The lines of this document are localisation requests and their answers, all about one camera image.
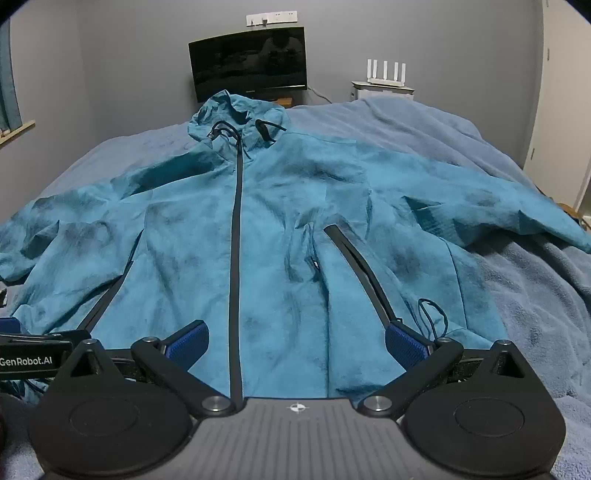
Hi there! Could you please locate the white router with antennas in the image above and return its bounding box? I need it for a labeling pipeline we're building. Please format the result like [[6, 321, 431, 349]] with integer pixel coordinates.
[[366, 58, 409, 88]]

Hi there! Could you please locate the teal hooded jacket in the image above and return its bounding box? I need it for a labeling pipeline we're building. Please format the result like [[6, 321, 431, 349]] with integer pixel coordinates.
[[0, 89, 591, 402]]

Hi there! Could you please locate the white door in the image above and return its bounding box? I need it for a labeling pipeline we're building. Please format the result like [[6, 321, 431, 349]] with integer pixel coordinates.
[[523, 0, 591, 219]]

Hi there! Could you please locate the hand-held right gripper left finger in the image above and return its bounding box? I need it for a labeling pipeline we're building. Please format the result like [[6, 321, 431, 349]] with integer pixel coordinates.
[[58, 320, 237, 418]]

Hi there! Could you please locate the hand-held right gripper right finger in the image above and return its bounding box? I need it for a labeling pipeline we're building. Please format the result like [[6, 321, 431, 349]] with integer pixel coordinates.
[[359, 322, 539, 418]]

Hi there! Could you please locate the black monitor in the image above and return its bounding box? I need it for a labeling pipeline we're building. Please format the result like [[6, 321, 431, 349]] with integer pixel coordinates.
[[188, 26, 308, 103]]

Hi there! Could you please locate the white cabinet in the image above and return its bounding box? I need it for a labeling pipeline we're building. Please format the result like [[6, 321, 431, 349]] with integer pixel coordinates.
[[351, 80, 415, 100]]

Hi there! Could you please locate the teal curtain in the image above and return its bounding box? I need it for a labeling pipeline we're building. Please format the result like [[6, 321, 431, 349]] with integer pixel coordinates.
[[0, 21, 25, 133]]

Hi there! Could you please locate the white wall socket strip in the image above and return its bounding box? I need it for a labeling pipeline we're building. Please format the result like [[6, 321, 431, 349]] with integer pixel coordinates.
[[246, 13, 299, 27]]

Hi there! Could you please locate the wooden window sill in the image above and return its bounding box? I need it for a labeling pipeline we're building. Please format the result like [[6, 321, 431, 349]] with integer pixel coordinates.
[[0, 120, 37, 147]]

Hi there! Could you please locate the blue fleece blanket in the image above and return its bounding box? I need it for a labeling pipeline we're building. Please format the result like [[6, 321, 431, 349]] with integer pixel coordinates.
[[0, 95, 591, 480]]

